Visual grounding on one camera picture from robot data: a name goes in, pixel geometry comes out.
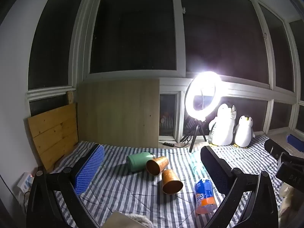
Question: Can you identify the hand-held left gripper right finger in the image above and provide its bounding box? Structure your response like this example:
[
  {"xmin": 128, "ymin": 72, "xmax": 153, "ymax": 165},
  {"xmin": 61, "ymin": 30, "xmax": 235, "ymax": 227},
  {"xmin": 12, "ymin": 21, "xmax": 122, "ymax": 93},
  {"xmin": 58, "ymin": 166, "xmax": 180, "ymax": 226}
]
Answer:
[{"xmin": 200, "ymin": 146, "xmax": 279, "ymax": 228}]

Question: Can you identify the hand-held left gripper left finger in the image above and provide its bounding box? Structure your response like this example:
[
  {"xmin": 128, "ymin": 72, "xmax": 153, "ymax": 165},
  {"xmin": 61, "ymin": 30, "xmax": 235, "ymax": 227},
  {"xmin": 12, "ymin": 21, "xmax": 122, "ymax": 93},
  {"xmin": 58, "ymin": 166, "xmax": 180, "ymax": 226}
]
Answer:
[{"xmin": 26, "ymin": 143, "xmax": 105, "ymax": 228}]

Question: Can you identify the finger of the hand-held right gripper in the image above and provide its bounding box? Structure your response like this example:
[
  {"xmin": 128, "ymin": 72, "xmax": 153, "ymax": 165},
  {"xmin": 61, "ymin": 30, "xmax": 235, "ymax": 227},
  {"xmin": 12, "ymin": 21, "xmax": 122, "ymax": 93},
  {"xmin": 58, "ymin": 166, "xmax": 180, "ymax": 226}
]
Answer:
[
  {"xmin": 286, "ymin": 134, "xmax": 304, "ymax": 154},
  {"xmin": 264, "ymin": 138, "xmax": 289, "ymax": 160}
]

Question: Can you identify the orange patterned cup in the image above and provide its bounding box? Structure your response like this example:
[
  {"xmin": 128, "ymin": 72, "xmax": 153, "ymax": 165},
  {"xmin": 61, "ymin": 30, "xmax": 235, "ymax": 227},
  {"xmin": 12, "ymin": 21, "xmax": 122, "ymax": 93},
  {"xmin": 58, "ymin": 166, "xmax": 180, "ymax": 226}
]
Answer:
[
  {"xmin": 146, "ymin": 156, "xmax": 169, "ymax": 176},
  {"xmin": 161, "ymin": 169, "xmax": 184, "ymax": 194}
]

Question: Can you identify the cream cloth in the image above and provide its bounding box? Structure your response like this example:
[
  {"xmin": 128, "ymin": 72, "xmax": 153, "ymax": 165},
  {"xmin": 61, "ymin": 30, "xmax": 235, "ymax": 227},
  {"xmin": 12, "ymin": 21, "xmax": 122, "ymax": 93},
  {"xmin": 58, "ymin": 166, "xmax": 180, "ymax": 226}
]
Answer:
[{"xmin": 278, "ymin": 183, "xmax": 304, "ymax": 228}]

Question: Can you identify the orange soda plastic bottle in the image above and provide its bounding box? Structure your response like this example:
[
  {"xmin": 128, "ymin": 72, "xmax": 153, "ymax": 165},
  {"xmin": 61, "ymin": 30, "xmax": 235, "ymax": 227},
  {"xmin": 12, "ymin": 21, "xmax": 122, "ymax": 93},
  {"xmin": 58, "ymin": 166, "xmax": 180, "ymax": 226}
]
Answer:
[{"xmin": 190, "ymin": 151, "xmax": 217, "ymax": 215}]

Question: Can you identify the small penguin plush toy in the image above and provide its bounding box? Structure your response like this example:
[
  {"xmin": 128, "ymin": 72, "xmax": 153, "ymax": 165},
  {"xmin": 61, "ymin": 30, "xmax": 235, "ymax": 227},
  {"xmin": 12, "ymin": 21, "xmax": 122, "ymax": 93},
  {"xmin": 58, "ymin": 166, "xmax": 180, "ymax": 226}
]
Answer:
[{"xmin": 233, "ymin": 115, "xmax": 256, "ymax": 149}]

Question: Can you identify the black tripod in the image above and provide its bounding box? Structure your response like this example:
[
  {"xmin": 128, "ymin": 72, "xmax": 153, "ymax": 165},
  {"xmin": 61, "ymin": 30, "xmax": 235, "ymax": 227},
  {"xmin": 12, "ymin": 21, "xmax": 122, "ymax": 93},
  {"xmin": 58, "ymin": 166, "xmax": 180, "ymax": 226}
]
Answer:
[{"xmin": 180, "ymin": 117, "xmax": 207, "ymax": 153}]

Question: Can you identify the large penguin plush toy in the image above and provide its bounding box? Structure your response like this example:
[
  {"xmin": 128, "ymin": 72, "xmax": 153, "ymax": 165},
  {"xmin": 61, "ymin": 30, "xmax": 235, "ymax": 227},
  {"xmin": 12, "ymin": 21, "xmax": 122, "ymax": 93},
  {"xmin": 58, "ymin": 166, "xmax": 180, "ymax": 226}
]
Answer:
[{"xmin": 208, "ymin": 101, "xmax": 238, "ymax": 147}]

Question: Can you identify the green mug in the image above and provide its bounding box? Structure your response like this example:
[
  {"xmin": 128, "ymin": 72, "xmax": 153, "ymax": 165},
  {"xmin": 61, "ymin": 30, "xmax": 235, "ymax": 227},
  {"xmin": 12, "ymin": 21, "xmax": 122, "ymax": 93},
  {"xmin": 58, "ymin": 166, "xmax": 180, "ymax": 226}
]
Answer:
[{"xmin": 126, "ymin": 152, "xmax": 156, "ymax": 172}]

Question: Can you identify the pine plank board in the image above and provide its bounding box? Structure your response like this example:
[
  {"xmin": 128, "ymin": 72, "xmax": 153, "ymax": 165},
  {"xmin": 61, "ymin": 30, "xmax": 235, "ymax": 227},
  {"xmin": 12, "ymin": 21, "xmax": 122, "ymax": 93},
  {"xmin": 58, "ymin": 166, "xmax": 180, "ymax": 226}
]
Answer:
[{"xmin": 27, "ymin": 103, "xmax": 79, "ymax": 173}]

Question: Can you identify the striped bed sheet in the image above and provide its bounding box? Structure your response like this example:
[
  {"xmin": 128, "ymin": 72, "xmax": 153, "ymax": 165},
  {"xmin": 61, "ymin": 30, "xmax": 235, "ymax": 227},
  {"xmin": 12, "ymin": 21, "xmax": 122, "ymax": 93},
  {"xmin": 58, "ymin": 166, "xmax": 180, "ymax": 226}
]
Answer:
[{"xmin": 51, "ymin": 134, "xmax": 289, "ymax": 228}]

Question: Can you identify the tan cardboard box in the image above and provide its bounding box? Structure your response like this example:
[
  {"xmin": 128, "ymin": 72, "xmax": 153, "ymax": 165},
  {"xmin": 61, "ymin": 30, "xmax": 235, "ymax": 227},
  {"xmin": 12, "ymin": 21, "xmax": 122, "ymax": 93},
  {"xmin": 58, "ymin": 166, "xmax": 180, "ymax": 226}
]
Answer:
[{"xmin": 101, "ymin": 212, "xmax": 143, "ymax": 228}]

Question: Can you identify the pale wooden board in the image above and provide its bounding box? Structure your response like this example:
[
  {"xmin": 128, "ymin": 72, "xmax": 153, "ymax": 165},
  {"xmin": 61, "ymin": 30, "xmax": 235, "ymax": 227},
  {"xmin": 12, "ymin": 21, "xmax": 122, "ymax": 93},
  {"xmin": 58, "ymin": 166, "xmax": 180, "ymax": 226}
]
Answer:
[{"xmin": 77, "ymin": 79, "xmax": 160, "ymax": 149}]

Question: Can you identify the white power strip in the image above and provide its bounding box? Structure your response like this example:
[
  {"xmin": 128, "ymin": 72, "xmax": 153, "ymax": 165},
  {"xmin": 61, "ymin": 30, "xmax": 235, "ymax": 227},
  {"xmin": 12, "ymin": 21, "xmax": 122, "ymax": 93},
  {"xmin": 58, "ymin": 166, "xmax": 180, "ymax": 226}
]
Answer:
[{"xmin": 16, "ymin": 172, "xmax": 36, "ymax": 194}]

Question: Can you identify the grey fuzzy cloth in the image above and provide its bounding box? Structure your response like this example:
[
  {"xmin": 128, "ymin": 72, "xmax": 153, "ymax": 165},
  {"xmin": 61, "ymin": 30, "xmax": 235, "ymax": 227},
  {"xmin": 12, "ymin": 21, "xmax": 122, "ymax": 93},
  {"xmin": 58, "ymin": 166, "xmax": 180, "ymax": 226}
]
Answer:
[{"xmin": 126, "ymin": 214, "xmax": 154, "ymax": 228}]

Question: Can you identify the ring light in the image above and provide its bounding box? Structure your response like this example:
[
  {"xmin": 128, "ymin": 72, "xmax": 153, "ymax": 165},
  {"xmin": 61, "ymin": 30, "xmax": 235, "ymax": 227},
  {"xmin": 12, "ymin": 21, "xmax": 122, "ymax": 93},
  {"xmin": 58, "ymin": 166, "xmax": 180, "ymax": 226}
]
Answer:
[{"xmin": 185, "ymin": 71, "xmax": 223, "ymax": 122}]

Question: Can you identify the white window frame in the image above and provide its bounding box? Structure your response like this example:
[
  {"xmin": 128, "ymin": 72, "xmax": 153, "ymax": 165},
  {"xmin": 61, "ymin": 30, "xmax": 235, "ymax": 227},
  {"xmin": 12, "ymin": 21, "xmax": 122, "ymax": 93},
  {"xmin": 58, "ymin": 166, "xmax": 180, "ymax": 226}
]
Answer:
[{"xmin": 26, "ymin": 0, "xmax": 304, "ymax": 143}]

